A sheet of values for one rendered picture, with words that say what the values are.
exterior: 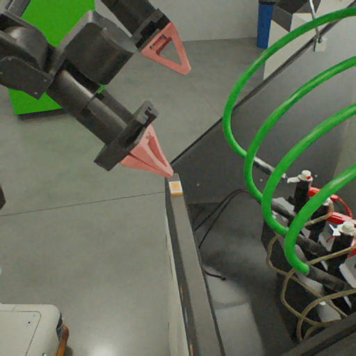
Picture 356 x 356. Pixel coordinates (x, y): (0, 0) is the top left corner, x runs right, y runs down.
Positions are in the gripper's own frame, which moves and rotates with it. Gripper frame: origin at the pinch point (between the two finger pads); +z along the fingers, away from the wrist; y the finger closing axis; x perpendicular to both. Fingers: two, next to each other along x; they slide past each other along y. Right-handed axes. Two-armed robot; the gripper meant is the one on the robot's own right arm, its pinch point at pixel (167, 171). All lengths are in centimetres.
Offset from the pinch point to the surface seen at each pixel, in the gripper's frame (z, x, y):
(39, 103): -60, 280, -200
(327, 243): 38.1, 13.3, 4.3
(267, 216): 15.6, -0.4, 5.8
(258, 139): 7.9, 7.3, 11.0
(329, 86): 28, 55, 22
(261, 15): 88, 634, -6
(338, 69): 8.1, 10.0, 25.6
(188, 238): 20.3, 15.8, -18.8
